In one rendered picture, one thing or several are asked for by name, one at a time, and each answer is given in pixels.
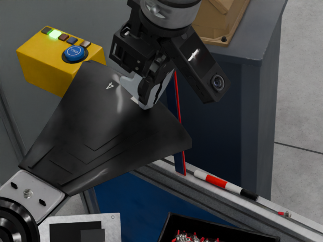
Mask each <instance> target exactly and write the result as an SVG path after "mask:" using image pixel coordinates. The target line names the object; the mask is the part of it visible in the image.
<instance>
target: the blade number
mask: <svg viewBox="0 0 323 242"><path fill-rule="evenodd" d="M119 85H120V84H119V83H117V82H115V81H114V80H112V79H108V81H107V82H106V83H105V84H104V86H103V87H102V88H101V90H102V91H104V92H106V93H108V94H111V93H112V92H113V91H114V90H115V89H116V88H117V87H118V86H119Z"/></svg>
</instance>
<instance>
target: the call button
mask: <svg viewBox="0 0 323 242"><path fill-rule="evenodd" d="M64 54H65V57H66V59H67V60H69V61H77V60H79V59H81V58H83V57H84V55H85V52H84V49H83V48H82V47H81V46H75V45H72V46H71V47H69V48H67V49H66V50H65V52H64Z"/></svg>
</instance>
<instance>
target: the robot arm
mask: <svg viewBox="0 0 323 242"><path fill-rule="evenodd" d="M201 2H202V0H128V1H127V5H128V6H129V7H131V8H132V10H131V13H130V18H129V20H128V21H127V22H126V23H124V24H123V25H122V27H121V28H120V29H119V30H118V31H117V32H116V33H114V35H113V39H112V45H111V50H110V54H109V58H110V59H111V60H113V61H114V62H116V63H117V64H118V65H119V66H120V67H122V68H123V69H124V70H126V71H127V72H128V73H131V72H132V71H134V72H135V75H134V78H128V77H125V76H121V78H120V83H121V85H122V86H123V87H124V88H125V89H126V90H127V91H128V92H129V93H130V94H131V95H132V96H133V97H134V98H135V99H136V100H137V101H138V104H139V106H140V107H141V108H142V109H144V110H146V109H149V108H152V107H153V105H154V104H156V102H157V101H158V99H159V98H160V96H161V95H162V93H163V92H164V90H165V88H166V87H167V85H168V83H169V82H170V80H171V78H172V76H173V75H174V73H175V71H176V69H177V68H178V69H179V71H180V72H181V74H182V75H183V76H184V77H185V79H186V80H187V82H188V83H189V84H190V86H191V87H192V89H193V90H194V91H195V93H196V94H197V95H198V97H199V98H200V100H201V101H202V103H203V104H210V103H215V102H218V101H219V100H220V99H221V98H222V96H223V95H224V94H225V93H226V91H227V90H228V89H229V88H230V86H231V82H230V80H229V79H228V78H227V76H226V75H225V73H224V72H223V70H222V69H221V67H220V66H219V64H218V63H217V61H216V60H215V59H214V57H213V56H212V55H211V53H210V52H209V50H208V49H207V47H206V46H205V44H204V43H203V42H202V40H201V39H200V37H199V36H198V34H197V33H196V31H195V30H194V28H193V27H192V26H191V24H192V22H193V21H194V20H195V18H196V15H197V13H198V10H199V7H200V5H201ZM127 27H128V28H130V29H128V28H127ZM125 28H126V29H125ZM115 43H116V44H117V45H116V50H115V54H114V53H113V50H114V46H115Z"/></svg>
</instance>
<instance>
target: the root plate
mask: <svg viewBox="0 0 323 242"><path fill-rule="evenodd" d="M11 182H13V183H15V184H16V185H17V187H18V189H15V188H13V187H12V185H11ZM25 189H31V191H32V192H33V196H32V197H31V198H29V199H26V198H24V193H23V191H24V190H25ZM0 196H3V197H7V198H10V199H12V200H14V201H16V202H18V203H20V204H21V205H23V206H24V207H25V208H26V209H27V210H28V211H29V212H30V213H31V215H32V216H33V218H34V219H35V221H36V223H37V224H38V223H39V222H41V221H42V220H43V219H44V218H45V217H46V216H47V215H48V214H49V213H50V212H51V211H52V210H53V209H54V208H55V207H56V206H57V205H58V204H59V203H60V202H61V201H62V200H63V199H64V197H65V193H63V192H62V191H61V190H59V189H57V188H55V187H54V186H52V185H50V184H49V183H47V182H45V181H43V180H42V179H40V178H38V177H36V176H35V175H33V174H31V173H30V172H28V171H26V170H20V171H18V172H17V173H16V174H14V175H13V176H12V177H11V178H10V179H9V180H8V181H7V182H6V183H5V184H3V185H2V186H1V187H0ZM39 199H41V200H43V201H45V203H46V206H43V205H42V204H40V202H39Z"/></svg>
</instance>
